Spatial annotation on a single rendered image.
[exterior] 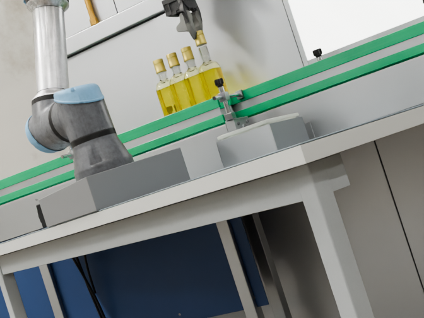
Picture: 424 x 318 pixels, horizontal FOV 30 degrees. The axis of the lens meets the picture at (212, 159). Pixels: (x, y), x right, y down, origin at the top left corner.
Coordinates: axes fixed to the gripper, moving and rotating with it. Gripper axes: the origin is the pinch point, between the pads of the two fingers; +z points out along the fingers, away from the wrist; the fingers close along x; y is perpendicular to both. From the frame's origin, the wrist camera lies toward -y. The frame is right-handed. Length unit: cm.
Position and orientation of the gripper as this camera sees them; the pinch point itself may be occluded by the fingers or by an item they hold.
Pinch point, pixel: (198, 34)
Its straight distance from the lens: 252.9
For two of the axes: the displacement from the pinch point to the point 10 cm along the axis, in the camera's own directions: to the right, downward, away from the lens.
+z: 3.1, 9.5, -0.3
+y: -8.1, 2.8, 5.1
